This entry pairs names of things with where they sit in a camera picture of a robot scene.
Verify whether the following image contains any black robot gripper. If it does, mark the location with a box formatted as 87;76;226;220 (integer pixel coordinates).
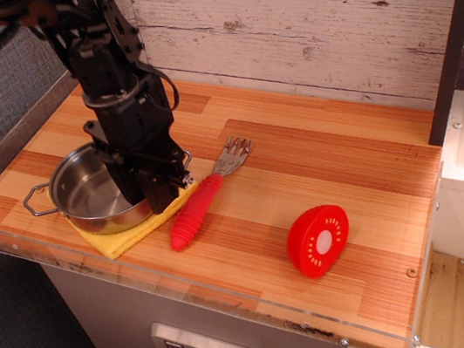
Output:
84;85;190;215

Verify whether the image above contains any stainless steel pot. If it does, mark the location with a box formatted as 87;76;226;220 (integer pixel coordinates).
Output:
14;126;203;249

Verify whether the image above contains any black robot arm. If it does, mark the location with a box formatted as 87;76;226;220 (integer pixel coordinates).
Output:
0;0;190;214

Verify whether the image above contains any yellow folded cloth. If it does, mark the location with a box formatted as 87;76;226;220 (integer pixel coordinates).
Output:
66;180;199;260

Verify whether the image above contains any red toy tomato half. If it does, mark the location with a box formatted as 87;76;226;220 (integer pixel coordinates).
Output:
286;204;350;279

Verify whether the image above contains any clear acrylic front guard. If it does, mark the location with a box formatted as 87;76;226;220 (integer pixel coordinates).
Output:
0;144;440;348

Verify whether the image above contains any red handled metal fork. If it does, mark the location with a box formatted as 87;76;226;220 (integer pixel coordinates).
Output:
170;137;252;252

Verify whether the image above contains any dark right shelf post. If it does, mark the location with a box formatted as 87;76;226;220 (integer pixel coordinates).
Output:
428;0;464;147

